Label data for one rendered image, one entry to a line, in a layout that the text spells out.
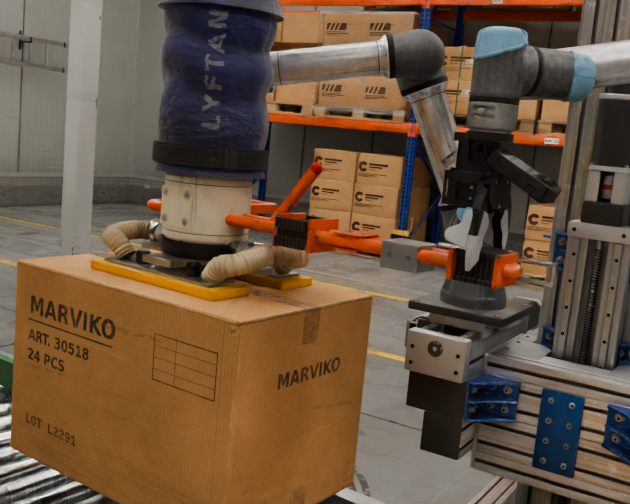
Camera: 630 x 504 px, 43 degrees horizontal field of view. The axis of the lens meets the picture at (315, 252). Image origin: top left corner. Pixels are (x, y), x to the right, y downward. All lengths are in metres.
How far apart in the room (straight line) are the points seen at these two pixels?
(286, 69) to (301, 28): 8.24
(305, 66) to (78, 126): 2.79
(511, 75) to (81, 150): 3.47
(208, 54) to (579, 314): 0.99
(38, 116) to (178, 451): 10.92
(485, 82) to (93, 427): 0.94
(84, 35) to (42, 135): 7.83
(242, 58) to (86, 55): 3.02
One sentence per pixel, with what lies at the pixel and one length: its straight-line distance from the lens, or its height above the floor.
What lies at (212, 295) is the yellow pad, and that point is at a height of 1.10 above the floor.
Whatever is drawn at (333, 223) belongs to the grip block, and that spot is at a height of 1.23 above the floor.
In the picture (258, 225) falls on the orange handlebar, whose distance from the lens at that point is 1.47.
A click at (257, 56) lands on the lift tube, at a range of 1.53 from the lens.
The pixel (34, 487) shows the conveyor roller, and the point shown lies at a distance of 2.01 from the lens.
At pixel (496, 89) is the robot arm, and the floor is 1.48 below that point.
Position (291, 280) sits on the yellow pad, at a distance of 1.56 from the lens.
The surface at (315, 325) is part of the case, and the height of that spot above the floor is 1.05.
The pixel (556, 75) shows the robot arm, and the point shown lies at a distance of 1.27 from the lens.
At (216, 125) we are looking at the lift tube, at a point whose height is 1.39.
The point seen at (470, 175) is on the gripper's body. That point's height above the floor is 1.35.
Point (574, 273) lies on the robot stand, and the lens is 1.85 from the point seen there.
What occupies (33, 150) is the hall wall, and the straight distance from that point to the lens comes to 12.17.
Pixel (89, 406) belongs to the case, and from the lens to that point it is 1.58.
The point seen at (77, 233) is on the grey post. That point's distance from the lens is 4.52.
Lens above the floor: 1.39
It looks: 8 degrees down
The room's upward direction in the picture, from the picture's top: 5 degrees clockwise
